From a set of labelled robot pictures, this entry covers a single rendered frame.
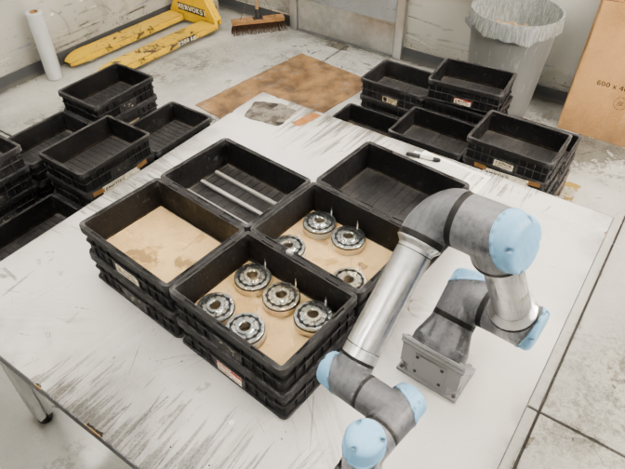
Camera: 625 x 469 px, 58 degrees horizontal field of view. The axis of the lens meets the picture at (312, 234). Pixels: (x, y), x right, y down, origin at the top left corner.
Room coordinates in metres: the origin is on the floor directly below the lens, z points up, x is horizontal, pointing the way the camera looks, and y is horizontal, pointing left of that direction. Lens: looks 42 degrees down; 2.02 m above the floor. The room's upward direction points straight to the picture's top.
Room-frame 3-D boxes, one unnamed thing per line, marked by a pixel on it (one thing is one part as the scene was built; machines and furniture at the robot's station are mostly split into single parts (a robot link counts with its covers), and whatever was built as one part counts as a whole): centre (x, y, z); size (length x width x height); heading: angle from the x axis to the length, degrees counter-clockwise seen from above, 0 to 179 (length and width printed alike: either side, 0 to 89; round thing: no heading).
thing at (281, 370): (0.97, 0.13, 0.92); 0.40 x 0.30 x 0.02; 51
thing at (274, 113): (2.25, 0.20, 0.71); 0.22 x 0.19 x 0.01; 55
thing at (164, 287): (1.23, 0.44, 0.92); 0.40 x 0.30 x 0.02; 51
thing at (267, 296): (1.02, 0.08, 0.86); 0.10 x 0.10 x 0.01
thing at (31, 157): (2.40, 1.31, 0.31); 0.40 x 0.30 x 0.34; 145
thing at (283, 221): (1.21, -0.06, 0.87); 0.40 x 0.30 x 0.11; 51
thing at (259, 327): (0.92, 0.17, 0.86); 0.10 x 0.10 x 0.01
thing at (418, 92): (3.02, -0.52, 0.31); 0.40 x 0.30 x 0.34; 55
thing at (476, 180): (1.78, -0.50, 0.70); 0.33 x 0.23 x 0.01; 55
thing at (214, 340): (0.97, 0.13, 0.87); 0.40 x 0.30 x 0.11; 51
